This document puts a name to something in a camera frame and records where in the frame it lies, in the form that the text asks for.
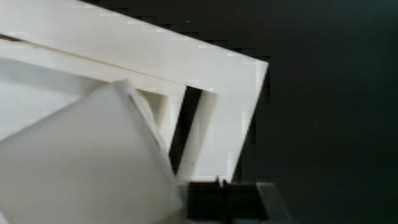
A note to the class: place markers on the white U-shaped fence wall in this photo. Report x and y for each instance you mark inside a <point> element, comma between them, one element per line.
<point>80,39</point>

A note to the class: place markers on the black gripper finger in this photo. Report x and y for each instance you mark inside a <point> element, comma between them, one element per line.
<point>235,203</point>

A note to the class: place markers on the white square table top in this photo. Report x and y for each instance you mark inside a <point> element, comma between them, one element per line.
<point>48,78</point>

